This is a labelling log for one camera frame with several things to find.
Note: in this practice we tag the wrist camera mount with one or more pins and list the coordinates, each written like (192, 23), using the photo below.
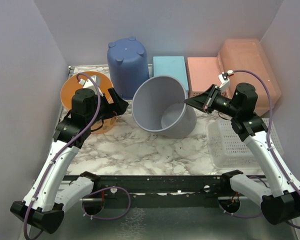
(224, 81)
(87, 83)

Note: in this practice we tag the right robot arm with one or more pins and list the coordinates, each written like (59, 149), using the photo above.
(280, 202)

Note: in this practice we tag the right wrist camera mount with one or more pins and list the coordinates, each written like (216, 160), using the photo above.
(224, 81)

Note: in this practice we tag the white perforated plastic basket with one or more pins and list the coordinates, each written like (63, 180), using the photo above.
(226, 149)

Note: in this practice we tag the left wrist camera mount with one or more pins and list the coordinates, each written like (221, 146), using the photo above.
(87, 83)

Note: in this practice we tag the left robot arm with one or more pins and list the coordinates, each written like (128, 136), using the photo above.
(44, 206)

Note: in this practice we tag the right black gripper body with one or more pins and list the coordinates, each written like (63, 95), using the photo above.
(216, 101)

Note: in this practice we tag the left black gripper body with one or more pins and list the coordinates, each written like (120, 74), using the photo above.
(107, 110)

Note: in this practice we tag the blue plastic bucket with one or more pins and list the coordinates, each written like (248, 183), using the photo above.
(128, 66)

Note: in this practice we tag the orange plastic bucket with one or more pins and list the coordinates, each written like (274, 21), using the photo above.
(104, 83)

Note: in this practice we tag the light blue perforated basket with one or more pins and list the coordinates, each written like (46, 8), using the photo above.
(174, 66)

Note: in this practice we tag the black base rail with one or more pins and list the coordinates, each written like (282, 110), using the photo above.
(170, 191)

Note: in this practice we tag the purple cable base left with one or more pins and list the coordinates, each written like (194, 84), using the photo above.
(105, 198)

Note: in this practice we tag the grey-blue plastic bucket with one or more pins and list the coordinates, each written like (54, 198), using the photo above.
(158, 107)

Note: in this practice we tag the pink perforated plastic basket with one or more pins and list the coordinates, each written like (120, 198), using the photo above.
(202, 72)

